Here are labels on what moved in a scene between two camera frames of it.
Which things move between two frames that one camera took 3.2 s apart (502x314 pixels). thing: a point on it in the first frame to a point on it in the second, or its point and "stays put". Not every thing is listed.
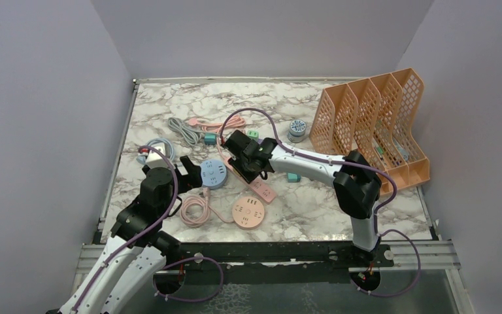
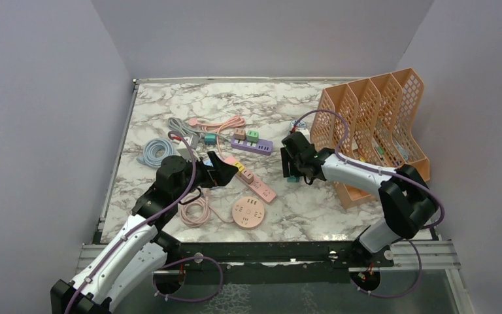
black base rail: x=265 y=263 stays put
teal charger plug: x=293 y=177 stays put
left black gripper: x=193 y=179 to x=221 y=172
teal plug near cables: x=210 y=139 stays put
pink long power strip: x=257 y=186 stays put
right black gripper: x=249 y=178 to x=289 y=169
